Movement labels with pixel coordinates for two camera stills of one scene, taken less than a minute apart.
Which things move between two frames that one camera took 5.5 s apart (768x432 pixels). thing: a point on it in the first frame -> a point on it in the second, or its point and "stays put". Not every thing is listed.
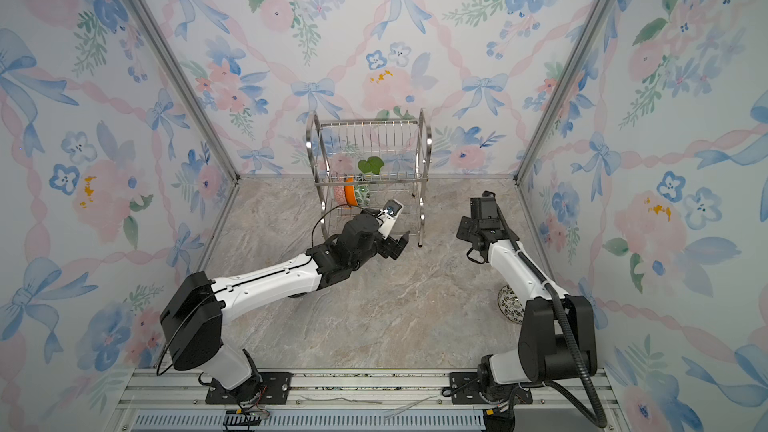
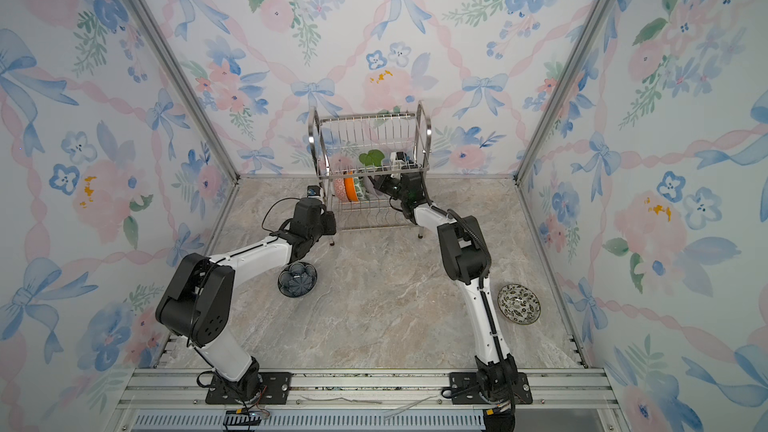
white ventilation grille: (378, 421) stays put
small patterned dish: (510, 305) stays put
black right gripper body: (466, 231) -> (403, 198)
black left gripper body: (355, 267) -> (327, 227)
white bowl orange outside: (350, 193) stays put
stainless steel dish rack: (364, 163) stays put
